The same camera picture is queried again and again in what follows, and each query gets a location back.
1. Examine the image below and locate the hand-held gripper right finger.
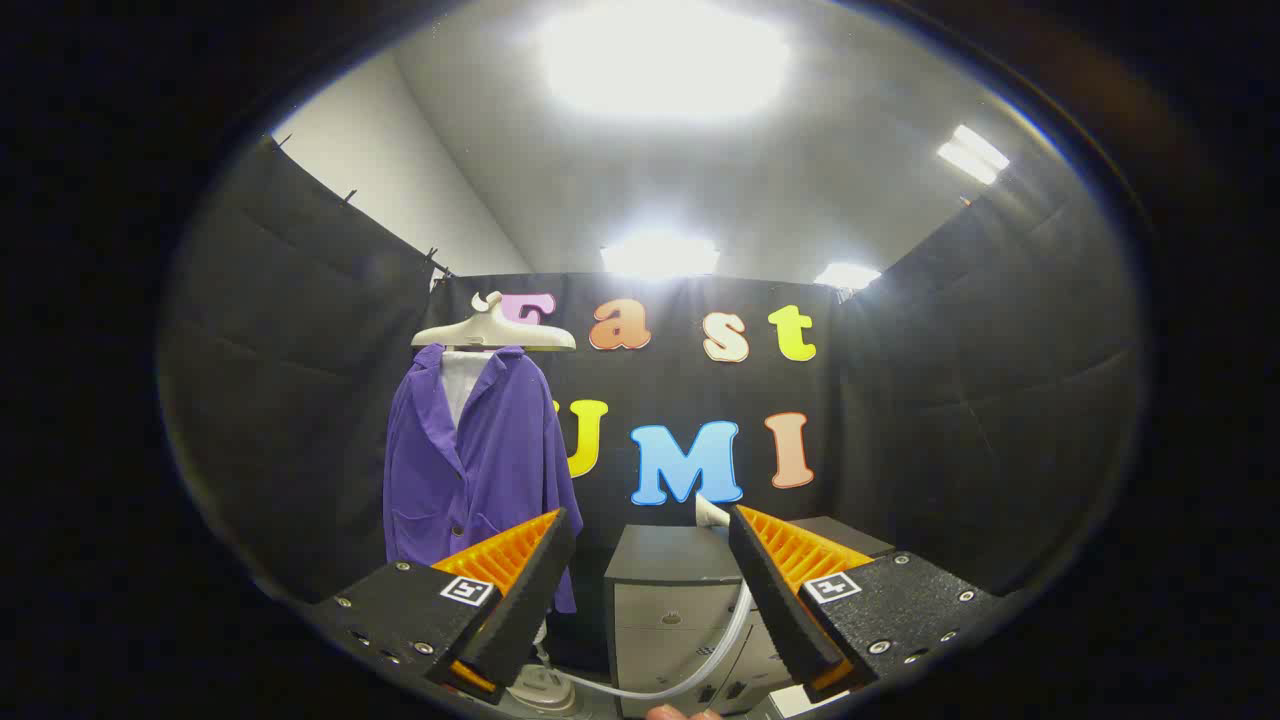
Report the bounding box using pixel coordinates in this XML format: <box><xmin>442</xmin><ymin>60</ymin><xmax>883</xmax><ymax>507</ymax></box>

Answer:
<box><xmin>727</xmin><ymin>504</ymin><xmax>1013</xmax><ymax>701</ymax></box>

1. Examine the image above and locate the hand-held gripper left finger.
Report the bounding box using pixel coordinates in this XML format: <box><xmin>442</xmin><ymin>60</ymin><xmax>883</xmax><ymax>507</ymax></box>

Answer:
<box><xmin>308</xmin><ymin>507</ymin><xmax>581</xmax><ymax>703</ymax></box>

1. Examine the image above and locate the purple corduroy jacket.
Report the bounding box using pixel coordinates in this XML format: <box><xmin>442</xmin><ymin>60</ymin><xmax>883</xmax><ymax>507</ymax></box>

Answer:
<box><xmin>383</xmin><ymin>343</ymin><xmax>585</xmax><ymax>615</ymax></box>

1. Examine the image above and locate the grey clothes stand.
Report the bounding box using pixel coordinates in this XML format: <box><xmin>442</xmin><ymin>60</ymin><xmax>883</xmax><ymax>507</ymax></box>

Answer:
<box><xmin>508</xmin><ymin>662</ymin><xmax>583</xmax><ymax>717</ymax></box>

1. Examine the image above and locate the white clothes hanger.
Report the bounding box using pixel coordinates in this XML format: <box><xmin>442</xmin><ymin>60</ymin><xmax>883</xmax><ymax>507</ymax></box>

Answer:
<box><xmin>411</xmin><ymin>291</ymin><xmax>578</xmax><ymax>353</ymax></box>

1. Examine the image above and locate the white flat board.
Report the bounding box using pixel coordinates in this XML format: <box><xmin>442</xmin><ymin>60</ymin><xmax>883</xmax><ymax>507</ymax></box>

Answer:
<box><xmin>768</xmin><ymin>684</ymin><xmax>853</xmax><ymax>720</ymax></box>

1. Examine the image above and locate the grey drawer cabinet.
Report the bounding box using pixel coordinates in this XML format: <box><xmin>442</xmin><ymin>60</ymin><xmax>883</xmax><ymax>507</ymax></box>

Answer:
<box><xmin>602</xmin><ymin>515</ymin><xmax>897</xmax><ymax>719</ymax></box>

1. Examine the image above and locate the small ceiling light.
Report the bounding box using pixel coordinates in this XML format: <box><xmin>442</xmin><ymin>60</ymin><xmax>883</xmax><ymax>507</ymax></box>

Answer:
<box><xmin>600</xmin><ymin>234</ymin><xmax>721</xmax><ymax>282</ymax></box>
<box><xmin>814</xmin><ymin>261</ymin><xmax>883</xmax><ymax>292</ymax></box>

